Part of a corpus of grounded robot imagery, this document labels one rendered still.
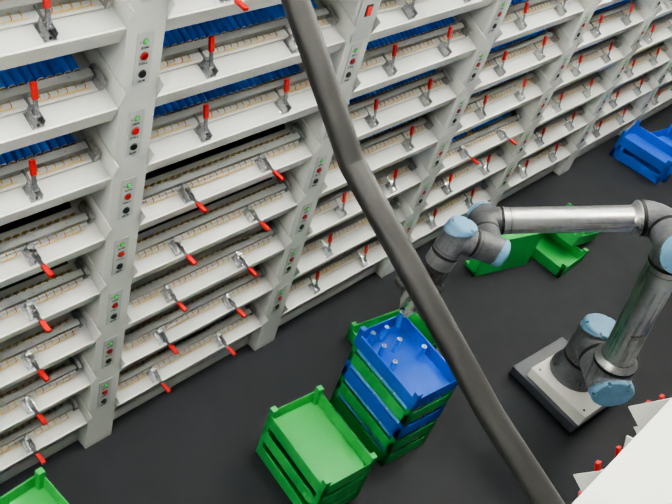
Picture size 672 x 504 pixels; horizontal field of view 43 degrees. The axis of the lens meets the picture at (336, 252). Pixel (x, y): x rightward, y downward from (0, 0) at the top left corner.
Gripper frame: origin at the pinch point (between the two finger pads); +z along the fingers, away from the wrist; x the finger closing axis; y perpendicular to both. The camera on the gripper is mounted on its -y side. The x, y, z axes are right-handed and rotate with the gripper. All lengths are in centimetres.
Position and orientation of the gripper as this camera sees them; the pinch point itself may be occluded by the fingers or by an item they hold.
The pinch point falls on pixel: (402, 311)
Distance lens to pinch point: 274.9
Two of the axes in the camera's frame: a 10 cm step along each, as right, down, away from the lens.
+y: 7.9, 0.3, 6.1
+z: -4.2, 7.6, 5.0
